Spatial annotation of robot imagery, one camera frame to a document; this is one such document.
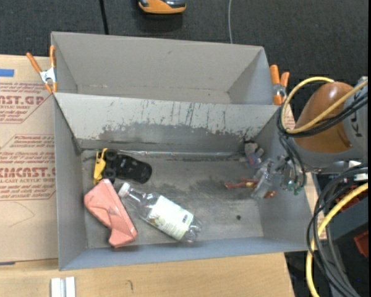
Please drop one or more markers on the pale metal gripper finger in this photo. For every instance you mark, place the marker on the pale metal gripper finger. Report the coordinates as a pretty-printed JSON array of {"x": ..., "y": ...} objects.
[
  {"x": 267, "y": 168},
  {"x": 264, "y": 188}
]

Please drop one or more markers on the small toy bear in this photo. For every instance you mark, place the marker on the small toy bear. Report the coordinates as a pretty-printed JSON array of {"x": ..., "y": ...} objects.
[{"x": 253, "y": 153}]

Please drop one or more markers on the red toy figure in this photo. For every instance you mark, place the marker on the red toy figure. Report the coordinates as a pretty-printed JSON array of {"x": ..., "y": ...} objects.
[{"x": 241, "y": 184}]

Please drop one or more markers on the grey metal bin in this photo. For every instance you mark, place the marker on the grey metal bin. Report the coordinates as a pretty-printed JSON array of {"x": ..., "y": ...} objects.
[{"x": 185, "y": 125}]

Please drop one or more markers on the clear plastic bottle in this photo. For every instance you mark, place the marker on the clear plastic bottle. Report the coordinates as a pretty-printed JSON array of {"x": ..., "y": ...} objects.
[{"x": 164, "y": 212}]

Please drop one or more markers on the yellow toy car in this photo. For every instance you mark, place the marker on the yellow toy car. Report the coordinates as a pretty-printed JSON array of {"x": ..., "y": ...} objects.
[{"x": 99, "y": 166}]

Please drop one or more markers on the brown cardboard board, red print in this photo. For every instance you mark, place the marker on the brown cardboard board, red print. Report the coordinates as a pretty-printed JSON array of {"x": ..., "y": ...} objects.
[{"x": 24, "y": 221}]

